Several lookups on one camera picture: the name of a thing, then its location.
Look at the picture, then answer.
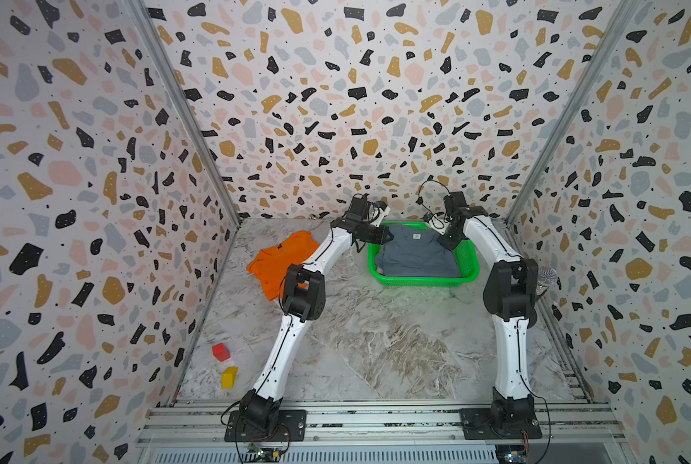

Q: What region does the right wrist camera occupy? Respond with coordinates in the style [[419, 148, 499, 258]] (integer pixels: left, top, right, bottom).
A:
[[423, 212, 447, 234]]

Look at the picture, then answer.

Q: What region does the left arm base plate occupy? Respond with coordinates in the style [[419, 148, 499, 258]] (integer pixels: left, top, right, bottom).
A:
[[224, 409, 308, 443]]

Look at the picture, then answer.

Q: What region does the red cube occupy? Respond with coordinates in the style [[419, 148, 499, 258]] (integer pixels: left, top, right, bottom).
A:
[[211, 343, 231, 363]]

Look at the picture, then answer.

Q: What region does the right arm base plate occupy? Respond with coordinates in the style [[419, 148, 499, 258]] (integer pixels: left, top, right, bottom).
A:
[[459, 408, 543, 440]]

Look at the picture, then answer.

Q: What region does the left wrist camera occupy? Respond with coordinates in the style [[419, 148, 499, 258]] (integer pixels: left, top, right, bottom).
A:
[[368, 200, 390, 227]]

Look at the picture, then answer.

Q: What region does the green plastic basket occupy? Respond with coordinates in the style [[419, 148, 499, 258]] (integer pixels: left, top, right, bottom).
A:
[[368, 222, 480, 287]]

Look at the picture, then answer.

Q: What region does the aluminium rail frame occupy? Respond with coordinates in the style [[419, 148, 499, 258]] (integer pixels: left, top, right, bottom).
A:
[[138, 400, 636, 463]]

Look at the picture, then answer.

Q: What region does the orange t-shirt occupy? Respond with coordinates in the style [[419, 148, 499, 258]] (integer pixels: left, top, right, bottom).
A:
[[246, 231, 320, 301]]

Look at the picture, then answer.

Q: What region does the grey t-shirt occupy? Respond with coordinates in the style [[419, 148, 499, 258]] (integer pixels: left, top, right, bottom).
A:
[[375, 223, 462, 278]]

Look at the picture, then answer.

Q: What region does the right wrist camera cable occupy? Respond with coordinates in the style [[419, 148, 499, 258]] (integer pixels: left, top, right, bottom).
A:
[[416, 179, 452, 218]]

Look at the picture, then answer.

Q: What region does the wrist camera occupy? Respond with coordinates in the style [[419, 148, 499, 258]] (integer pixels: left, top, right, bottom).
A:
[[368, 200, 390, 227], [423, 212, 447, 234]]

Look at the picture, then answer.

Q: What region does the clear plastic bottle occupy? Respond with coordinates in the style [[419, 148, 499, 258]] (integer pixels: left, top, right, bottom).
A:
[[535, 266, 558, 298]]

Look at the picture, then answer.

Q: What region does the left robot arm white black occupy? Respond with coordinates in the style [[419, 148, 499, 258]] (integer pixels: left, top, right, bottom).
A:
[[239, 194, 393, 436]]

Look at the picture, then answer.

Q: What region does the right circuit board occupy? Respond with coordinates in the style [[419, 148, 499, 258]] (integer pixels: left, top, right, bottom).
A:
[[496, 445, 527, 464]]

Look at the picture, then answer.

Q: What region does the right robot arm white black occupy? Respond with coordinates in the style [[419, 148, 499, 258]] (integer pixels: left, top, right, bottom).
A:
[[438, 191, 538, 436]]

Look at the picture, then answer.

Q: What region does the circuit board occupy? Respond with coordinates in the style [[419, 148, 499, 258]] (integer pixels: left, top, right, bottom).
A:
[[240, 443, 285, 463], [496, 445, 527, 464]]

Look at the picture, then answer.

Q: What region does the yellow cube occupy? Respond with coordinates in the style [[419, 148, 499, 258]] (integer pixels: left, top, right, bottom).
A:
[[221, 367, 238, 390]]

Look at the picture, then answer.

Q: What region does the left circuit board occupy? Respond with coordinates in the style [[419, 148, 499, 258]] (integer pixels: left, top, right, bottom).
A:
[[240, 443, 285, 463]]

